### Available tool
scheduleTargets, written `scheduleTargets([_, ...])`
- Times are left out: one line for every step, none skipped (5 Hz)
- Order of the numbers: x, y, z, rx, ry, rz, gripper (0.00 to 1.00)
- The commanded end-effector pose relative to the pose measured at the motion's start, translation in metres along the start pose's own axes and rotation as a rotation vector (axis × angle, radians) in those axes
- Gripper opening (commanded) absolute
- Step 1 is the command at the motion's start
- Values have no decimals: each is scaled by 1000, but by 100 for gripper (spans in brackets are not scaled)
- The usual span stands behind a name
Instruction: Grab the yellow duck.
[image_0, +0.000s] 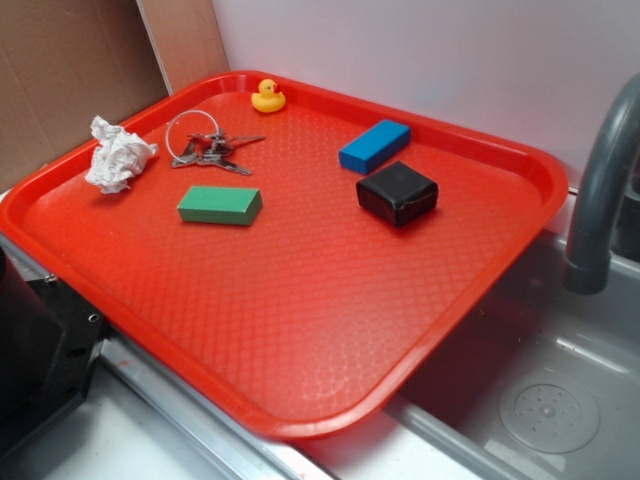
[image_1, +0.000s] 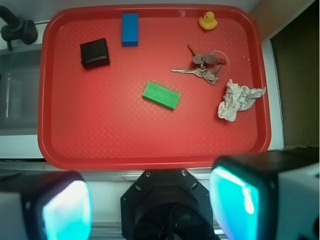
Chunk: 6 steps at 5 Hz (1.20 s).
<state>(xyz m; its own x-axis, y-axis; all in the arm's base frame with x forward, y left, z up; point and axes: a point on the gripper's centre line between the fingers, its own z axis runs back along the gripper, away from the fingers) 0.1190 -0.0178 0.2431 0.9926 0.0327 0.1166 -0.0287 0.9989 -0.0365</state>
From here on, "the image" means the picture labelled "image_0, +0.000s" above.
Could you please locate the crumpled white paper tissue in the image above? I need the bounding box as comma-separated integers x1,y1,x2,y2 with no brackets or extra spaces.
85,116,159,194

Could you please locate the grey sink faucet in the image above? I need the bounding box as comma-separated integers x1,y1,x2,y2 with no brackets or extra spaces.
562,76,639,295

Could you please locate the blue rectangular block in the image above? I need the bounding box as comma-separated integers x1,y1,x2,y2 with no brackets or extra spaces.
338,120,411,175

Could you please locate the bunch of silver keys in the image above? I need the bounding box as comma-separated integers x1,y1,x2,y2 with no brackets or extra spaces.
164,109,266,176

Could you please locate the brown cardboard panel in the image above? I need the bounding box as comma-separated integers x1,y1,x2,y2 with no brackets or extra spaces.
1,1,167,190

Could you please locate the black wrapped box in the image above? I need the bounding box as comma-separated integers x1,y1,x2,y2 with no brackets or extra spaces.
356,161,439,228

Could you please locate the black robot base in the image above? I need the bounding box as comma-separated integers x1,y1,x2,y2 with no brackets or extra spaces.
1,252,106,459

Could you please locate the red plastic tray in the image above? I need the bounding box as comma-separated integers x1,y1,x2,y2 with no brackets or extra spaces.
1,72,568,440

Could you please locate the wooden board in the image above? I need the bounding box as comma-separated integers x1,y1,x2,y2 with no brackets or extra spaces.
137,0,229,94

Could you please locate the grey plastic sink basin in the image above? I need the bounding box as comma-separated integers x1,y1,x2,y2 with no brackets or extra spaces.
301,204,639,479

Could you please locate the green rectangular block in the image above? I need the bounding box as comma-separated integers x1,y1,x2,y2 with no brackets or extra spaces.
177,186,263,226

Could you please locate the yellow rubber duck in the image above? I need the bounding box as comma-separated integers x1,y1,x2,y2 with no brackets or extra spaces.
251,79,286,113

